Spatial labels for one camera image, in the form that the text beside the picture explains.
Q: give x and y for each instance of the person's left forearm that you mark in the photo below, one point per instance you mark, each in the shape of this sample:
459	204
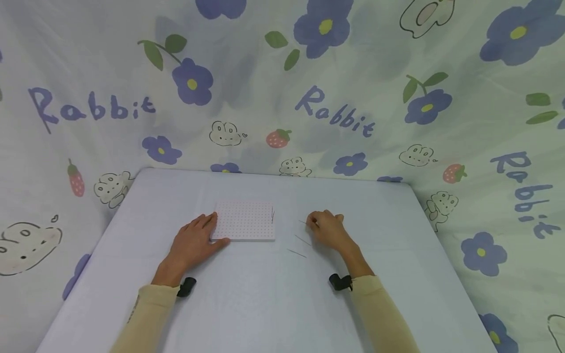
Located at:
152	314

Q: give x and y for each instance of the person's right fingers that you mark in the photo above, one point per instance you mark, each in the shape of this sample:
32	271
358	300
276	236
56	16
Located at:
329	216

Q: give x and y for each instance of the person's left thumb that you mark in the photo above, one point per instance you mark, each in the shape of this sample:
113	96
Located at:
220	242

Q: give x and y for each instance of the person's right hand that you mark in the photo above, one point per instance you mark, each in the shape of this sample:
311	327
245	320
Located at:
331	234

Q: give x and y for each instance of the person's right thumb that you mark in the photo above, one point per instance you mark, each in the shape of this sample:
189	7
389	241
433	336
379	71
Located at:
312	222

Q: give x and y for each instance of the black wrist band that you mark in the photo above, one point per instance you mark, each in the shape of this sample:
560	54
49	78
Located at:
186	287
340	282

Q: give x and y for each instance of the person's left index finger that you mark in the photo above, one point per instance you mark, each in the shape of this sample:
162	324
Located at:
212	221

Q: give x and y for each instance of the person's left hand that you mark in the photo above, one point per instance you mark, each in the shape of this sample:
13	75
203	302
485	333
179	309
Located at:
190	247

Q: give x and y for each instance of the person's right forearm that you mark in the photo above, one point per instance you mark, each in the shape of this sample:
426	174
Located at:
379	309

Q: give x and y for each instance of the white dotted foam board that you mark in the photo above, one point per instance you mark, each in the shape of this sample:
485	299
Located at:
245	221

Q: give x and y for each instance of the person's left fingers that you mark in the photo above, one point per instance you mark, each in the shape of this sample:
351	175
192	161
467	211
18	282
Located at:
194	224

